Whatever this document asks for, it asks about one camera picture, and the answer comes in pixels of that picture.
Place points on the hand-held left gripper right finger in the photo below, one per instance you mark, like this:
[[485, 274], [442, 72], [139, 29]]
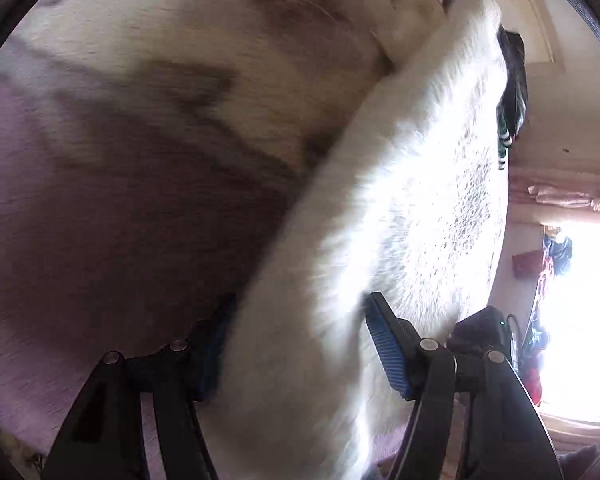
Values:
[[387, 352]]

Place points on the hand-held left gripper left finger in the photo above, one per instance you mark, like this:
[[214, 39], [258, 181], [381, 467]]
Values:
[[214, 347]]

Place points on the white tweed jacket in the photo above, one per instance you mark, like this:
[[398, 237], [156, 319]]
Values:
[[405, 185]]

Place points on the colourful hanging clothes by window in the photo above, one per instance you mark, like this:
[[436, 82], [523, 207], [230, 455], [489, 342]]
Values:
[[555, 260]]

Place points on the bright window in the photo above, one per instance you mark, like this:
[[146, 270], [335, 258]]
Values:
[[595, 320]]

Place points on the tied pink curtain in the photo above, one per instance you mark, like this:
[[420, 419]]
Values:
[[570, 197]]

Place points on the green garment with white stripes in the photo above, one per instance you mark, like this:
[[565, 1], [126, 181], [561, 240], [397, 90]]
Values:
[[503, 135]]

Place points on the black folded jacket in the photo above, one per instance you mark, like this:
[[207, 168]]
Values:
[[515, 80]]

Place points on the floral purple blanket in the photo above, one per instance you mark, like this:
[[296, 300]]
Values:
[[130, 110]]

